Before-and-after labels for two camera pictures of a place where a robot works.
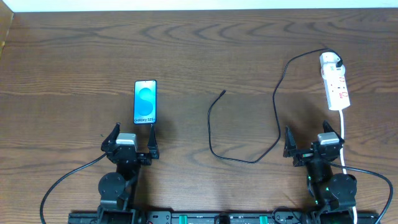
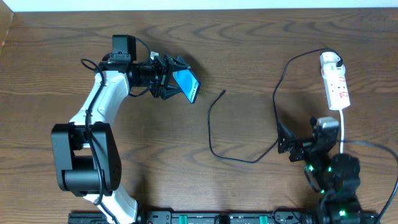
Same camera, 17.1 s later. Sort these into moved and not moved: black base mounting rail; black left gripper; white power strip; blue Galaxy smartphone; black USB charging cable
Moved: blue Galaxy smartphone; black left gripper
Not moved: white power strip; black base mounting rail; black USB charging cable
